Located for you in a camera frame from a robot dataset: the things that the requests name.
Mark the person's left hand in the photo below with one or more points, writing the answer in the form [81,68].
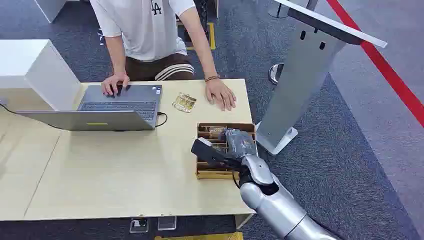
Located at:
[220,94]

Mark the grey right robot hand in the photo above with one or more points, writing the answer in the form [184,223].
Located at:
[240,144]

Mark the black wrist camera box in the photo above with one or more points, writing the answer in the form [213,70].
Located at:
[207,151]

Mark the white cabinet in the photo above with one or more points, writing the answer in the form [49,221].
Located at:
[36,76]

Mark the yellow floor mat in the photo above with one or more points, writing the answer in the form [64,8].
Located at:
[202,236]

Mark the gold card in wooden box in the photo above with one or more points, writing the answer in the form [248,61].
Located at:
[217,132]

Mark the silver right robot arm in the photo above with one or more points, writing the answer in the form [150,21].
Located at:
[275,202]

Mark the chrome stanchion base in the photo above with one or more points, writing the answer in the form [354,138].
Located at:
[275,73]

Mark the person's hand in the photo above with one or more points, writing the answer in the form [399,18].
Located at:
[220,94]
[114,82]

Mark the red barrier belt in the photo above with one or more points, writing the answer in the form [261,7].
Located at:
[387,71]

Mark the wooden card box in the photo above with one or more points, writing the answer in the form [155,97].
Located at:
[207,172]

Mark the silver floor socket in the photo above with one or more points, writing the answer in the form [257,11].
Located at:
[167,223]
[139,225]

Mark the yellow floor frame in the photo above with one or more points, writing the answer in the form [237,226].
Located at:
[212,36]

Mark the person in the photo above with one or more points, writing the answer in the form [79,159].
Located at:
[145,30]

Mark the grey kiosk stand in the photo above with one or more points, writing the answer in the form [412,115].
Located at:
[298,82]

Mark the grey laptop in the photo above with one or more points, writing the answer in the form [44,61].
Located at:
[122,106]

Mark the gold foil card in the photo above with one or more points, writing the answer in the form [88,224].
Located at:
[184,102]

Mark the white furniture block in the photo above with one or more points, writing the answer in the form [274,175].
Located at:
[53,8]

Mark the person's right hand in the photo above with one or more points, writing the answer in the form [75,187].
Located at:
[114,82]

